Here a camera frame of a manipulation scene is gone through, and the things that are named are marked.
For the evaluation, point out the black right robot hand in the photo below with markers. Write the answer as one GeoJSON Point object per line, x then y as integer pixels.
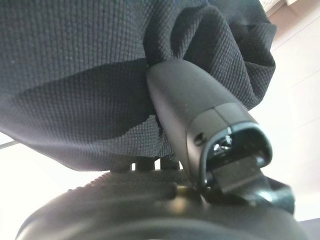
{"type": "Point", "coordinates": [195, 100]}

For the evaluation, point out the black garment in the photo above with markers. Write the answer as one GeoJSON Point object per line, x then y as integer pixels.
{"type": "Point", "coordinates": [75, 75]}

